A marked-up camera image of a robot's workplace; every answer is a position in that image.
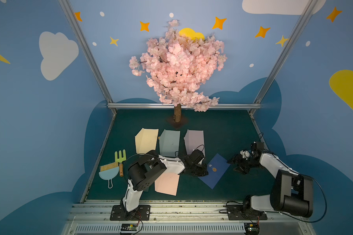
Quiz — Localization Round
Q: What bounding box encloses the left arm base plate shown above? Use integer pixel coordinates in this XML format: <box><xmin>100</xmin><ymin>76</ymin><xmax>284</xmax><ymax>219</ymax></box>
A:
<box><xmin>109</xmin><ymin>205</ymin><xmax>151</xmax><ymax>221</ymax></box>

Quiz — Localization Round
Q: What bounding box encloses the pink envelope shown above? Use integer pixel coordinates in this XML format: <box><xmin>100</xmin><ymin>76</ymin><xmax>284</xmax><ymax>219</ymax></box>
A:
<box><xmin>155</xmin><ymin>172</ymin><xmax>179</xmax><ymax>196</ymax></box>

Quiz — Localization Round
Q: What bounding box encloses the green garden fork wooden handle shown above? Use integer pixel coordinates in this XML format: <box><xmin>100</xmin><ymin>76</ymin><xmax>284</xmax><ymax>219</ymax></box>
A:
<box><xmin>114</xmin><ymin>149</ymin><xmax>126</xmax><ymax>177</ymax></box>

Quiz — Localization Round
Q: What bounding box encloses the light teal envelope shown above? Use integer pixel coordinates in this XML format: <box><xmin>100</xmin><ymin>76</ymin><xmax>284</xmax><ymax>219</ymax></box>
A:
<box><xmin>159</xmin><ymin>130</ymin><xmax>180</xmax><ymax>157</ymax></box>

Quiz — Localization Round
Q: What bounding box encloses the cream yellow envelope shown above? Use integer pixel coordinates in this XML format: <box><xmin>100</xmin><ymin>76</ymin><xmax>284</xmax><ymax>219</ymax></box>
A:
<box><xmin>135</xmin><ymin>128</ymin><xmax>158</xmax><ymax>154</ymax></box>

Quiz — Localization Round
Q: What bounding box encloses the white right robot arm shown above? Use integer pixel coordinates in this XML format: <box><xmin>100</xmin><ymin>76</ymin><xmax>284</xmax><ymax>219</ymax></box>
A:
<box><xmin>227</xmin><ymin>142</ymin><xmax>328</xmax><ymax>223</ymax></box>

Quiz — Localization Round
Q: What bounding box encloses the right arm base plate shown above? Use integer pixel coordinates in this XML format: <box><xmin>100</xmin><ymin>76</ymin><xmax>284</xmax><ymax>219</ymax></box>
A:
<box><xmin>226</xmin><ymin>205</ymin><xmax>268</xmax><ymax>221</ymax></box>

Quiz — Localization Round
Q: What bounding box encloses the pink blossom artificial tree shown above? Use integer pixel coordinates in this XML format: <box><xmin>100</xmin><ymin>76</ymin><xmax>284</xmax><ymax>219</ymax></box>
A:
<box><xmin>129</xmin><ymin>20</ymin><xmax>227</xmax><ymax>127</ymax></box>

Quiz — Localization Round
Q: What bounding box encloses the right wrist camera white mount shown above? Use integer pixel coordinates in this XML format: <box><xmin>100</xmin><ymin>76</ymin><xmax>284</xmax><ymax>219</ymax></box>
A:
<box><xmin>240</xmin><ymin>150</ymin><xmax>251</xmax><ymax>159</ymax></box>

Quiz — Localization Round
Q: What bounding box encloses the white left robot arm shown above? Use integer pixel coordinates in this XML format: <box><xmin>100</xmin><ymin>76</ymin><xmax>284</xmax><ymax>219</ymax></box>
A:
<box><xmin>122</xmin><ymin>149</ymin><xmax>208</xmax><ymax>213</ymax></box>

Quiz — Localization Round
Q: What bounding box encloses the lavender envelope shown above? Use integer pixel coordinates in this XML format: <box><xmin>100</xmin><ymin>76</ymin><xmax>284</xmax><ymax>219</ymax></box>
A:
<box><xmin>184</xmin><ymin>130</ymin><xmax>206</xmax><ymax>155</ymax></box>

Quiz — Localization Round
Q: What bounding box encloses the dark blue envelope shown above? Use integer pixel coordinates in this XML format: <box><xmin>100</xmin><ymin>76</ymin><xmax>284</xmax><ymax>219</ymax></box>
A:
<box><xmin>199</xmin><ymin>153</ymin><xmax>230</xmax><ymax>189</ymax></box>

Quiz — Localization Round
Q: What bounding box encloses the aluminium rail front frame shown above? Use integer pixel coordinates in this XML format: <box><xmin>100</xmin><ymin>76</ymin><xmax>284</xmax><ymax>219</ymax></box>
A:
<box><xmin>62</xmin><ymin>200</ymin><xmax>315</xmax><ymax>235</ymax></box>

